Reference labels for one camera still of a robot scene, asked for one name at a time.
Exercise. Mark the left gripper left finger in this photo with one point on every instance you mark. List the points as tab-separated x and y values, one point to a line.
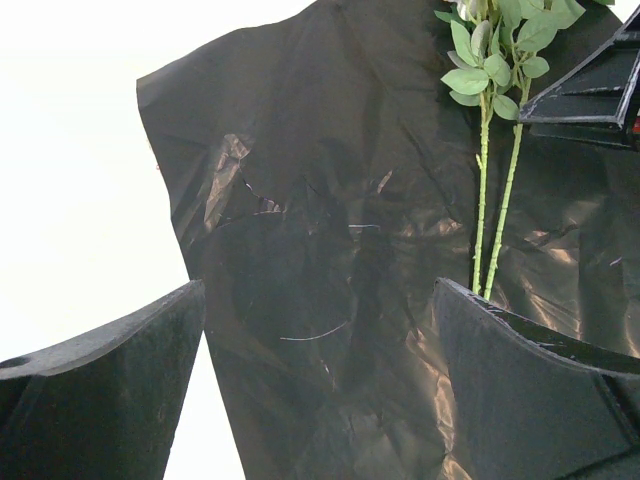
104	404

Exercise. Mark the black wrapping paper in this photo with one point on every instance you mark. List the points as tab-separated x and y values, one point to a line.
321	180

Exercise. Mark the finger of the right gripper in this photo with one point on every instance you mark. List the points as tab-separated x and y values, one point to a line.
602	91
590	134

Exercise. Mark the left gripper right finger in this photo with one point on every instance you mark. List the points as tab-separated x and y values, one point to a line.
534	403

